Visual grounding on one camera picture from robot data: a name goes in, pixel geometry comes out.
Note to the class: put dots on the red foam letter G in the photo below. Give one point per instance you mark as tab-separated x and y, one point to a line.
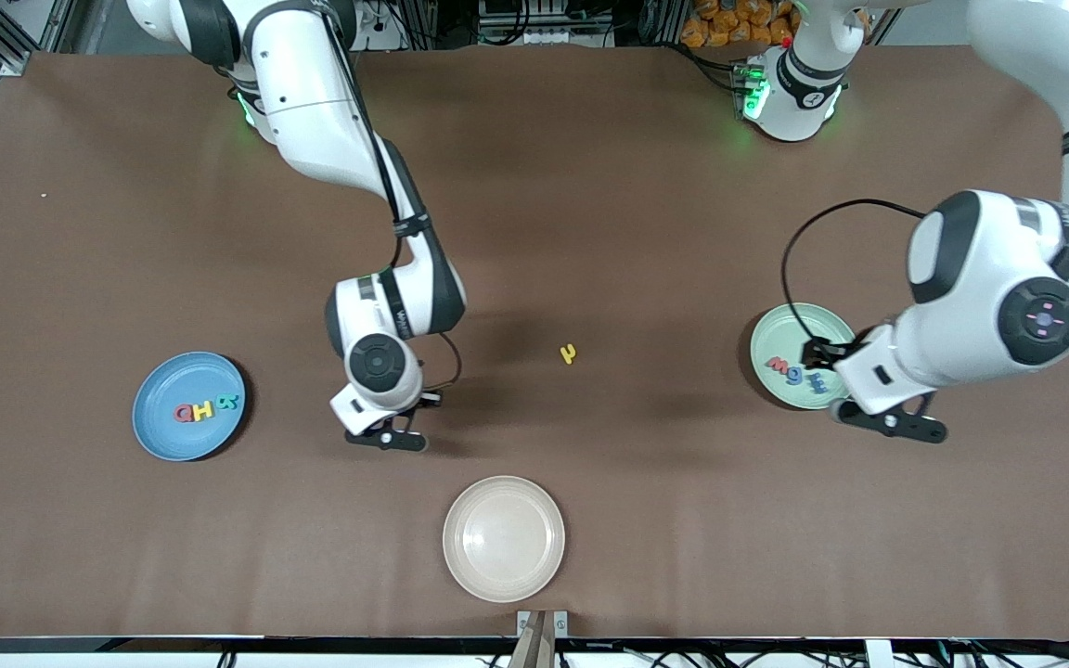
184	413

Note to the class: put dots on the blue plate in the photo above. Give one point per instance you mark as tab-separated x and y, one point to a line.
163	390

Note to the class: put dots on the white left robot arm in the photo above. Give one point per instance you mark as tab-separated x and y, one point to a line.
989	278

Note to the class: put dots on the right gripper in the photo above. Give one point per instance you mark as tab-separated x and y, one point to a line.
427	400

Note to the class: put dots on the white power strip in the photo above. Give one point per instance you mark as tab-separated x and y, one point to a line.
381	19

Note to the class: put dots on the orange toy pile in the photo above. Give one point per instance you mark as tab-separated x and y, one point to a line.
729	23

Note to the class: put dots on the red foam letter w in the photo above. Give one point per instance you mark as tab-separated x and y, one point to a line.
778	364

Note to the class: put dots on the yellow foam lowercase letter h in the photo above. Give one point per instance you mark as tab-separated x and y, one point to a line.
569	353

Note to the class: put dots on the brown table mat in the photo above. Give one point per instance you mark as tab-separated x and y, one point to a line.
961	538

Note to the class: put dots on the green plate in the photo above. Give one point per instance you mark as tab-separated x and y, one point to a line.
790	329

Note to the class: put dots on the beige plate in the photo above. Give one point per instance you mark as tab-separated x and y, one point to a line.
504	538

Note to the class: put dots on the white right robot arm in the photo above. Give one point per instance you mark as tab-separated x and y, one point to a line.
312	102

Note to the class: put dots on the metal mounting bracket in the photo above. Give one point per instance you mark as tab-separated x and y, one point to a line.
560	623

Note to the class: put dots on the dark blue foam letter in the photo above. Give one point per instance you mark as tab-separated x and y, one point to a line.
792	373

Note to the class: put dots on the yellow foam uppercase letter H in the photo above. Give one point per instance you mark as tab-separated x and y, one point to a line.
204	409

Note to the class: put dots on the blue foam letter E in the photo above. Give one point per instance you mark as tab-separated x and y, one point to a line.
814	380

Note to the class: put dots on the green foam letter R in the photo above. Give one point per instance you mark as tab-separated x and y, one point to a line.
229	402

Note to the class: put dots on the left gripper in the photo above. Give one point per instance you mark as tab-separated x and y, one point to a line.
823	353

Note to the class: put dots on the grey control box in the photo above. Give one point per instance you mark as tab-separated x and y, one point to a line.
544	32

